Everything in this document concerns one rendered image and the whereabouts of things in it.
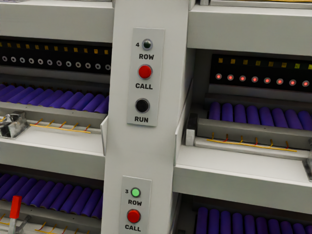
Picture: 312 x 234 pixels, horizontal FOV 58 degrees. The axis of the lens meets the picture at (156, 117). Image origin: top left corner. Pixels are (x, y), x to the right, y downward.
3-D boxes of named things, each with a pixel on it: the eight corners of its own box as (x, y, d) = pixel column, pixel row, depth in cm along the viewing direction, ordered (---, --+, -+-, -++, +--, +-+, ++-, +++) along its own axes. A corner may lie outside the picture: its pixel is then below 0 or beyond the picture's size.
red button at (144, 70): (150, 79, 35) (151, 66, 35) (137, 77, 35) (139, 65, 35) (152, 79, 36) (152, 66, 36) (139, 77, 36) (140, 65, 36)
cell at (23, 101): (45, 96, 54) (25, 112, 49) (37, 95, 55) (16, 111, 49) (43, 87, 53) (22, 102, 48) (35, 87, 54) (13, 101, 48)
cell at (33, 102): (55, 97, 54) (35, 113, 48) (46, 96, 54) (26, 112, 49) (53, 89, 53) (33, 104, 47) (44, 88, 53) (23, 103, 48)
